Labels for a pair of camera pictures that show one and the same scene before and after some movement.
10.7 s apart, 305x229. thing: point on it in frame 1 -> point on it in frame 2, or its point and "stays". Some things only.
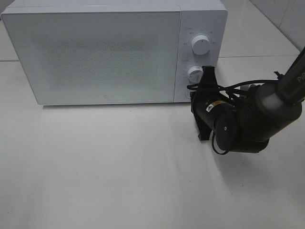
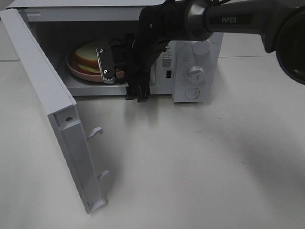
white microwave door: x=96 y=57 -> x=46 y=78
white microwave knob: x=200 y=45 stays
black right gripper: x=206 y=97 -> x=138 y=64
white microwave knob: x=195 y=74 stays
